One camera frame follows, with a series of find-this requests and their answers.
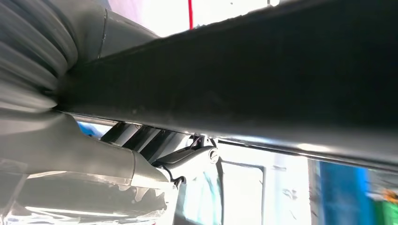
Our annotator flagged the green plastic crate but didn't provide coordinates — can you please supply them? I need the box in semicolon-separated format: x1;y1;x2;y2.
372;189;398;225

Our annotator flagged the red barrier belt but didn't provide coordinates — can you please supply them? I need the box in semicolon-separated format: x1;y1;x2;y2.
188;0;194;30

